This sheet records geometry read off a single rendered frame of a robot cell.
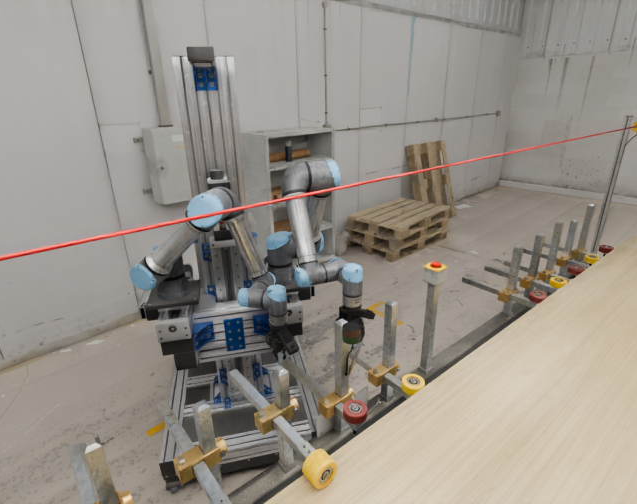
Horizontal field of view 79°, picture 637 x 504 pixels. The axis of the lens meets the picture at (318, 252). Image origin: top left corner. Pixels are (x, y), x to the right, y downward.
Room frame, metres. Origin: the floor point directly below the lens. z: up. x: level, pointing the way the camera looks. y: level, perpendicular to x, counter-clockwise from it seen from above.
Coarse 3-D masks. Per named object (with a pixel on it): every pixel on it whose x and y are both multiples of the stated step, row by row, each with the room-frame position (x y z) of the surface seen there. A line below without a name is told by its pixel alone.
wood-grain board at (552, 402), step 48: (576, 288) 1.81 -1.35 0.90; (624, 288) 1.80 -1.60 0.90; (528, 336) 1.39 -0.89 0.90; (576, 336) 1.38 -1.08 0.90; (624, 336) 1.38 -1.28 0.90; (432, 384) 1.11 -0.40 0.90; (480, 384) 1.11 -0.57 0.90; (528, 384) 1.10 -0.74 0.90; (576, 384) 1.09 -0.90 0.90; (624, 384) 1.09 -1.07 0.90; (384, 432) 0.90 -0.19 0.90; (432, 432) 0.90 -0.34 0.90; (480, 432) 0.89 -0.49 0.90; (528, 432) 0.89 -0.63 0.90; (576, 432) 0.89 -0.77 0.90; (624, 432) 0.88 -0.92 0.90; (336, 480) 0.75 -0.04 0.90; (384, 480) 0.74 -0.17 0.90; (432, 480) 0.74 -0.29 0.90; (480, 480) 0.74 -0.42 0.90; (528, 480) 0.73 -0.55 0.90; (576, 480) 0.73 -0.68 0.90; (624, 480) 0.73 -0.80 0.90
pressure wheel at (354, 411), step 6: (348, 402) 1.02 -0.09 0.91; (354, 402) 1.03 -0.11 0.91; (360, 402) 1.02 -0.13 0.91; (348, 408) 1.00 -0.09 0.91; (354, 408) 1.00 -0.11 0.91; (360, 408) 1.00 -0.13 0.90; (366, 408) 1.00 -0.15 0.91; (348, 414) 0.97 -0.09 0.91; (354, 414) 0.97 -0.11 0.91; (360, 414) 0.97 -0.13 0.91; (366, 414) 0.98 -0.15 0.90; (348, 420) 0.97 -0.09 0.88; (354, 420) 0.96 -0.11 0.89; (360, 420) 0.96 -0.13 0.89; (354, 432) 1.00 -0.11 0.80
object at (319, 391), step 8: (288, 360) 1.32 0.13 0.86; (288, 368) 1.28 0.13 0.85; (296, 368) 1.27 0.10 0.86; (296, 376) 1.24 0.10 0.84; (304, 376) 1.22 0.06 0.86; (304, 384) 1.20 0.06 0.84; (312, 384) 1.17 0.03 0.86; (312, 392) 1.16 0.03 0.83; (320, 392) 1.13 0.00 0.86; (328, 392) 1.13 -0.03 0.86; (336, 408) 1.05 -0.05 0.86; (352, 424) 0.99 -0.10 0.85; (360, 424) 0.99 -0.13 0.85
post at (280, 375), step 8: (280, 368) 0.96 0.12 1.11; (280, 376) 0.94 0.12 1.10; (288, 376) 0.95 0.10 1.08; (280, 384) 0.93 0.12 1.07; (288, 384) 0.95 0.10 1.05; (280, 392) 0.93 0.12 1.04; (288, 392) 0.95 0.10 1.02; (280, 400) 0.93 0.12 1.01; (288, 400) 0.95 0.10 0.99; (280, 408) 0.94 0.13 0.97; (280, 440) 0.95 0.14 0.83; (280, 448) 0.95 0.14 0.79; (288, 448) 0.94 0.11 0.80; (280, 456) 0.95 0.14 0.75; (288, 456) 0.94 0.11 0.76; (288, 464) 0.94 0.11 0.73
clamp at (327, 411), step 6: (348, 390) 1.12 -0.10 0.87; (330, 396) 1.09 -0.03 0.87; (336, 396) 1.09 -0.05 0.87; (348, 396) 1.10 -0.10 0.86; (354, 396) 1.12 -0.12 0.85; (318, 402) 1.07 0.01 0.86; (330, 402) 1.07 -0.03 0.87; (336, 402) 1.07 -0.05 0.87; (342, 402) 1.08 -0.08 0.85; (318, 408) 1.08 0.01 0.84; (324, 408) 1.05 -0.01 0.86; (330, 408) 1.05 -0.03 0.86; (324, 414) 1.05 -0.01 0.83; (330, 414) 1.05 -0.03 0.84
